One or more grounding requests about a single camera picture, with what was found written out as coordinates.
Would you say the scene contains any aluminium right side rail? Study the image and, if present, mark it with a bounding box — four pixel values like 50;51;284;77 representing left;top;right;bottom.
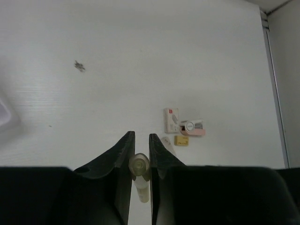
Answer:
260;9;290;169

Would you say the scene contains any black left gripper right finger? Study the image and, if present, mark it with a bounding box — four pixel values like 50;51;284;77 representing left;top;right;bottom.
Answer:
149;134;300;225

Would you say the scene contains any yellow highlighter pen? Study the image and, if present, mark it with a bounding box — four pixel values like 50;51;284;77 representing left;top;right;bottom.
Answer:
128;153;150;203

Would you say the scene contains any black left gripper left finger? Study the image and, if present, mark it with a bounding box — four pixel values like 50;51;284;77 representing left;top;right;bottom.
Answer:
0;131;135;225

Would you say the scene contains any pink correction tape dispenser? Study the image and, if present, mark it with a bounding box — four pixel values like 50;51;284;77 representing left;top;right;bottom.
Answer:
180;119;206;136

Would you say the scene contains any white eraser with red print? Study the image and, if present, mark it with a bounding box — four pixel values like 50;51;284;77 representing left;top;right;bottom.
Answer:
163;108;179;134

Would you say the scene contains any small yellow eraser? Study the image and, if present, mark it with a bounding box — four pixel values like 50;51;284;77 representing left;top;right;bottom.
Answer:
174;135;189;146

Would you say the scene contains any small white eraser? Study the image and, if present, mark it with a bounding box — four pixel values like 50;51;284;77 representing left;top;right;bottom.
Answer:
160;137;176;156

